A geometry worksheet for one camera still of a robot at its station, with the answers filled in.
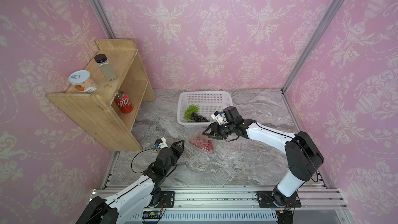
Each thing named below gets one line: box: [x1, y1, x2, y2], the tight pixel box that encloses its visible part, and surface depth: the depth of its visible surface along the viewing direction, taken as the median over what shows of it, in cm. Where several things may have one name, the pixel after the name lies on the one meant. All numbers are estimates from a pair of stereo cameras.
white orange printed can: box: [67, 70, 98, 93], surface depth 60 cm
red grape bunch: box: [189, 134, 214, 152], surface depth 89 cm
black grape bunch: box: [190, 112, 210, 123], surface depth 102 cm
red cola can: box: [114, 91, 134, 114], surface depth 76 cm
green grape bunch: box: [184, 104, 199, 122], surface depth 107 cm
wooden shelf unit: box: [47, 39, 156, 152], surface depth 73 cm
